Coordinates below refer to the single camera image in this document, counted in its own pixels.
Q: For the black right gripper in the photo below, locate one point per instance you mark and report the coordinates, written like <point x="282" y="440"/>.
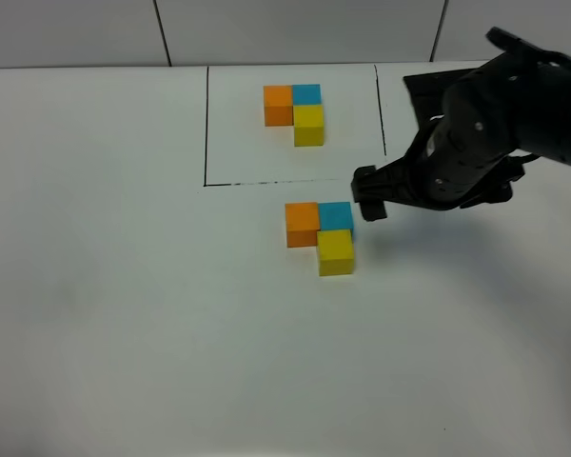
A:
<point x="505" y="105"/>

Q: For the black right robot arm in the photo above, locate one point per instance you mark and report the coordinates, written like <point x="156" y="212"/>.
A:
<point x="496" y="187"/>

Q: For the yellow template block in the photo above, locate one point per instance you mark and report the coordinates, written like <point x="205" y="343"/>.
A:
<point x="309" y="125"/>

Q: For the blue template block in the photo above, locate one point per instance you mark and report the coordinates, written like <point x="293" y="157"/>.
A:
<point x="306" y="95"/>

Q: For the orange template block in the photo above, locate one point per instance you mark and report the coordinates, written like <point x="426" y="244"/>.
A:
<point x="278" y="106"/>

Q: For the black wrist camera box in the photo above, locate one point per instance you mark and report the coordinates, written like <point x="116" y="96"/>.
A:
<point x="426" y="92"/>

